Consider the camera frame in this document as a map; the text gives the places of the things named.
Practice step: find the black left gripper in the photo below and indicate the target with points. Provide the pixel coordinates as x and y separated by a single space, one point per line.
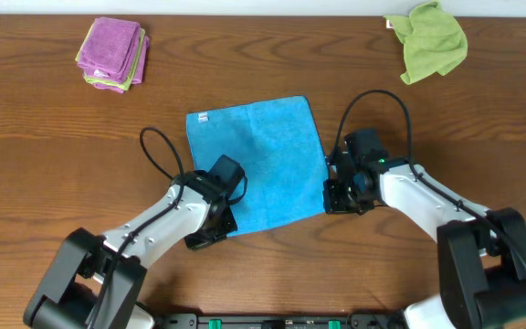
215 233

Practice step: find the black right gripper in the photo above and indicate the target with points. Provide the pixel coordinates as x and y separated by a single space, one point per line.
331 203

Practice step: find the blue microfiber cloth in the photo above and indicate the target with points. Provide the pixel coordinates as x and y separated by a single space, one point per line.
277 143

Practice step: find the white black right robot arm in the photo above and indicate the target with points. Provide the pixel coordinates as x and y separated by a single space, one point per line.
481 253

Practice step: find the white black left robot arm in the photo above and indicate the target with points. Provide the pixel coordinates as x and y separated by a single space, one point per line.
94 280

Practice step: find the purple folded cloth bottom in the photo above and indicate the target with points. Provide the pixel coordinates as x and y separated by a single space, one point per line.
137 77

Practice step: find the purple folded cloth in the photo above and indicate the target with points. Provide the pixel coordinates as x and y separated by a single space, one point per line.
109 46
137 77

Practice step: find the green folded cloth middle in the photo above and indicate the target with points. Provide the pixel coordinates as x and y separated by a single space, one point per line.
126 80

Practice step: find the green crumpled cloth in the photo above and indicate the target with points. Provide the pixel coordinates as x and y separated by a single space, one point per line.
433 41

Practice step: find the purple folded cloth top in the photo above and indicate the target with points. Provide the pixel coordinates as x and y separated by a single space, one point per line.
109 46

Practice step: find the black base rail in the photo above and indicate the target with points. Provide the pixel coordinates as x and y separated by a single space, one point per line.
364 320

